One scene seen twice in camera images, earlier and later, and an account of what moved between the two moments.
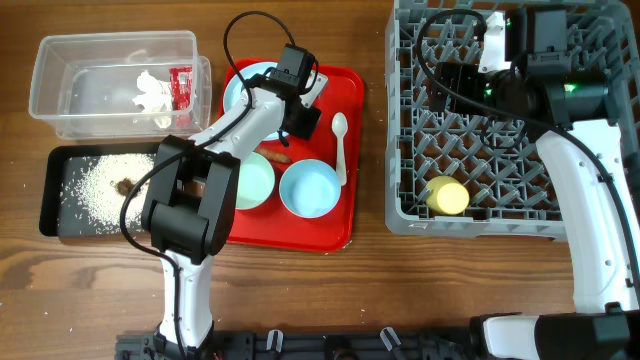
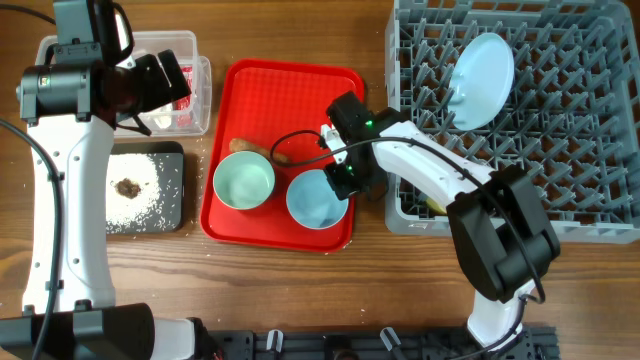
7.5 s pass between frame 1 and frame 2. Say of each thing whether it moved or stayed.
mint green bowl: stayed
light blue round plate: moved
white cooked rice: stayed
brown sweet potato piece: stayed
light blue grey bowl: moved
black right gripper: moved
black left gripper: moved
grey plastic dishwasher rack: stayed
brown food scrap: stayed
